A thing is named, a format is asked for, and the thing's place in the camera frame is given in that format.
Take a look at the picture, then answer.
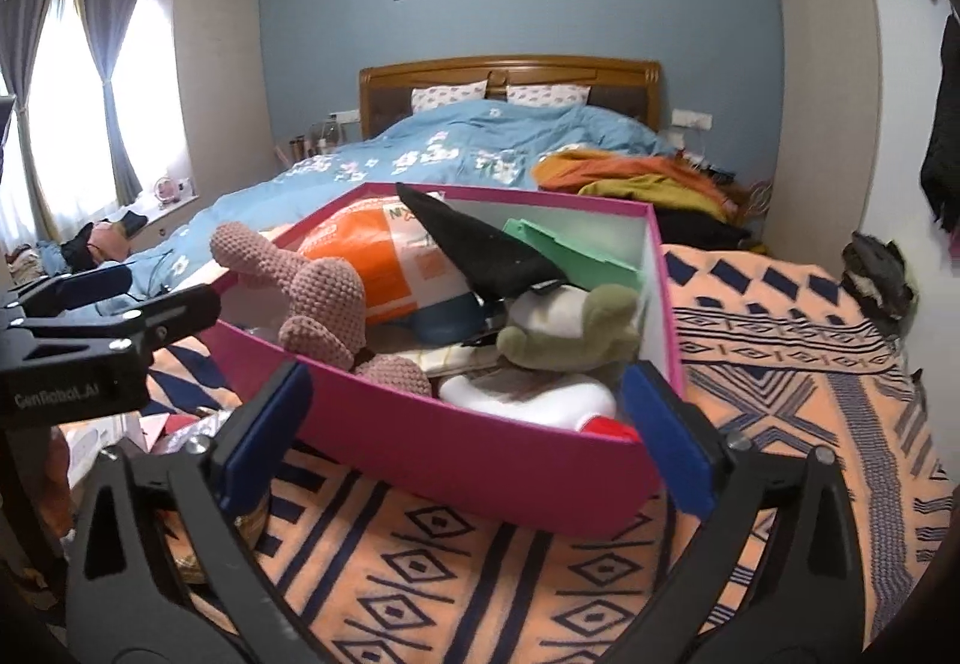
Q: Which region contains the pink storage box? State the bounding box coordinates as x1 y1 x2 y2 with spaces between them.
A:
205 183 682 539

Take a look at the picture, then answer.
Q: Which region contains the dark clothes pile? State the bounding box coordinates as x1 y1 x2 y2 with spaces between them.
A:
841 232 918 339

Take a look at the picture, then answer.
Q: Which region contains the orange patterned blanket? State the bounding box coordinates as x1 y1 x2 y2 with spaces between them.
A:
52 243 955 664

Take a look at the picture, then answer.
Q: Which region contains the mustard yellow garment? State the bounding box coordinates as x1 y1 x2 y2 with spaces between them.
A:
578 173 729 222

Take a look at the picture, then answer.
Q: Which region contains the wooden headboard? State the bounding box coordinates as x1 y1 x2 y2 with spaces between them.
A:
358 55 662 139

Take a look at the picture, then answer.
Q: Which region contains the pink crochet teddy bear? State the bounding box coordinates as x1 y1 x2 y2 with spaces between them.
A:
210 222 433 398

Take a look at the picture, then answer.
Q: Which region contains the right patterned pillow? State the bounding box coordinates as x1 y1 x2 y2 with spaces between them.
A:
506 84 590 109

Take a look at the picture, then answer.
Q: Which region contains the black hanging jacket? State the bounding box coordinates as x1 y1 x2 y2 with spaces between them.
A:
919 14 960 233

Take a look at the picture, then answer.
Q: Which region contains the orange white snack bag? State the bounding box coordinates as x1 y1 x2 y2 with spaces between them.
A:
298 196 483 344

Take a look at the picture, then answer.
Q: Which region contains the black pointed hat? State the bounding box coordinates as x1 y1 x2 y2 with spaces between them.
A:
395 183 569 305

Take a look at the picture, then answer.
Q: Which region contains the green cardboard box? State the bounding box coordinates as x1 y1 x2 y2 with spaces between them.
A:
503 219 643 292

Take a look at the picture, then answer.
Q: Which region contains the orange garment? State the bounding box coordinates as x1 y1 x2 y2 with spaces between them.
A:
530 148 732 211

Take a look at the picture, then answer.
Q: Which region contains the black garment on bed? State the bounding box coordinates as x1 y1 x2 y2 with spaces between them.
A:
654 206 752 251

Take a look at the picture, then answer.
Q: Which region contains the white bottle red cap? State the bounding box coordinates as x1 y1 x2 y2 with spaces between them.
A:
438 366 640 443

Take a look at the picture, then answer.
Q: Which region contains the green plush toy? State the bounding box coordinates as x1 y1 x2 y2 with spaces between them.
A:
496 284 644 373

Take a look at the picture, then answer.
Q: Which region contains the left patterned pillow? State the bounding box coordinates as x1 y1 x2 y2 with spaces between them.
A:
410 79 488 113

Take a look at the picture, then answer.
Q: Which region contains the grey curtain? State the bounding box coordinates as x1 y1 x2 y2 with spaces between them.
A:
76 0 142 206
2 0 59 242

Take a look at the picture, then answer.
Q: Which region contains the blue floral duvet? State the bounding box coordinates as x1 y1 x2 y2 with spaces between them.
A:
73 100 675 320

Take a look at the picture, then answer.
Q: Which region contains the patterned pillow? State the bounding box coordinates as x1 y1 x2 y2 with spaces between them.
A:
410 79 488 113
506 84 590 109

